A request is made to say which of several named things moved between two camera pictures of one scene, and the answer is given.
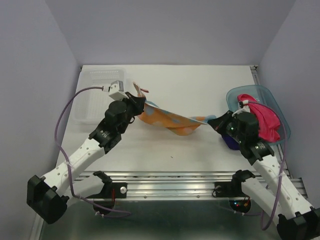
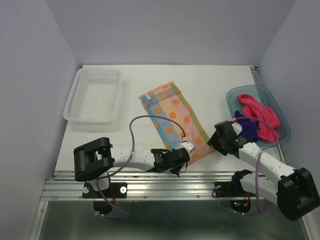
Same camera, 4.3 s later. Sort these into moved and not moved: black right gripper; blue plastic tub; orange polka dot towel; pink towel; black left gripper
Moved: black right gripper; black left gripper; orange polka dot towel
Not moved: pink towel; blue plastic tub
